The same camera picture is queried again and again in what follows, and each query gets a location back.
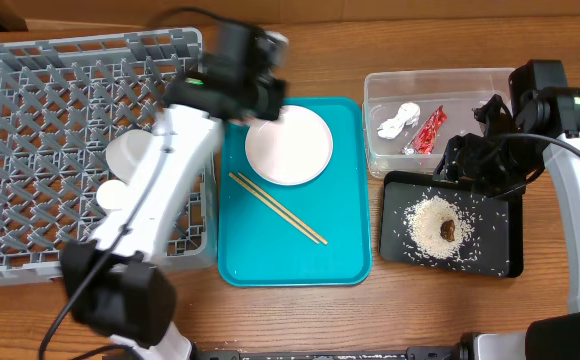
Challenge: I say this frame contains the red snack wrapper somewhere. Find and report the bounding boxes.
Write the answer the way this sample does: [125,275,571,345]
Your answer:
[402,106,447,155]

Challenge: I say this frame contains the large white plate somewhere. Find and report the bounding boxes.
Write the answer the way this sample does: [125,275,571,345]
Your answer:
[245,105,334,186]

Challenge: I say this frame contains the wooden chopstick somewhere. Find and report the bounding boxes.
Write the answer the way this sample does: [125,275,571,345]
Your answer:
[237,171,329,246]
[228,172,321,246]

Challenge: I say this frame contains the white napkin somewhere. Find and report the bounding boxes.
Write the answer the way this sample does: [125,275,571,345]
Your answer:
[377,102,421,140]

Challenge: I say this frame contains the grey bowl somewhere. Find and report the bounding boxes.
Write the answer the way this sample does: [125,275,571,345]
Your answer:
[105,129,153,183]

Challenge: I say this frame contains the white paper cup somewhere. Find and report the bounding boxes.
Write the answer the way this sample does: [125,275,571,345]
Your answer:
[95,179,128,214]

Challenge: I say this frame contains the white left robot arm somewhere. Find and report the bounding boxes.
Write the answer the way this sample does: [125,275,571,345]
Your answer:
[38,20,288,359]

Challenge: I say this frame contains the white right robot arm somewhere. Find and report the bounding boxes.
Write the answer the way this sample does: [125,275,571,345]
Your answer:
[433,60,580,359]

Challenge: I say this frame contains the brown food lump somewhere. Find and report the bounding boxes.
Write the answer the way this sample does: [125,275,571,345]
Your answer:
[440,219,455,242]

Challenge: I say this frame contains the clear plastic bin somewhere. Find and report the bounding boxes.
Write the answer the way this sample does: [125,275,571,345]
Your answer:
[363,68,512,179]

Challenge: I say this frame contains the white rice pile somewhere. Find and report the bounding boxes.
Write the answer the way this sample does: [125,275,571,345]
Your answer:
[404,196,475,260]

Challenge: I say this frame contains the black tray bin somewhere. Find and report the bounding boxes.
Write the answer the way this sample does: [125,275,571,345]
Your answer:
[379,171,524,278]

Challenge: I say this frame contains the teal serving tray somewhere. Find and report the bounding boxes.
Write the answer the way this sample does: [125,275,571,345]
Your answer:
[218,97,372,287]

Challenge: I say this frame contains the grey dish rack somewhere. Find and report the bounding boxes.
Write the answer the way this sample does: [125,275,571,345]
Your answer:
[0,28,202,286]

